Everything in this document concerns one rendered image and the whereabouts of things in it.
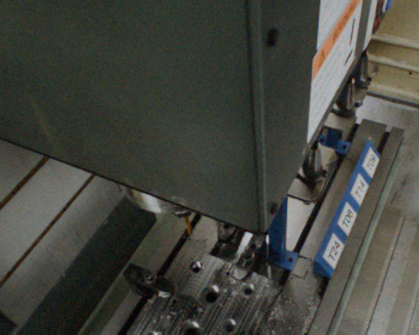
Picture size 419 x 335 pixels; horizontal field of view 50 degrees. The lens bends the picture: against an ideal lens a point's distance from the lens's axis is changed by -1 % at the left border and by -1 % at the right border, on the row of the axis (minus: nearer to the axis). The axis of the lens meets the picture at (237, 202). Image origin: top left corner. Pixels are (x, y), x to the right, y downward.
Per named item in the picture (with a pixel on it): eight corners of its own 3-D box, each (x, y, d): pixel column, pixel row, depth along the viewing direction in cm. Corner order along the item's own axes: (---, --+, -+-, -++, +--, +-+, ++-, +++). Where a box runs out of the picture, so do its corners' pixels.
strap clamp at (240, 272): (267, 256, 121) (266, 226, 109) (245, 298, 115) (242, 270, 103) (256, 252, 122) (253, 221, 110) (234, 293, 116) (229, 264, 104)
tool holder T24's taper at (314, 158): (307, 157, 98) (309, 134, 93) (326, 164, 96) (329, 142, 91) (298, 170, 96) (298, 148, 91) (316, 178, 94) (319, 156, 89)
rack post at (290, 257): (298, 255, 121) (304, 185, 97) (291, 271, 118) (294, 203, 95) (264, 242, 124) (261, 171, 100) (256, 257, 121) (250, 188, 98)
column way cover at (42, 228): (128, 195, 137) (67, 48, 96) (22, 333, 113) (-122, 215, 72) (115, 190, 139) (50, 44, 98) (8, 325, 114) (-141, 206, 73)
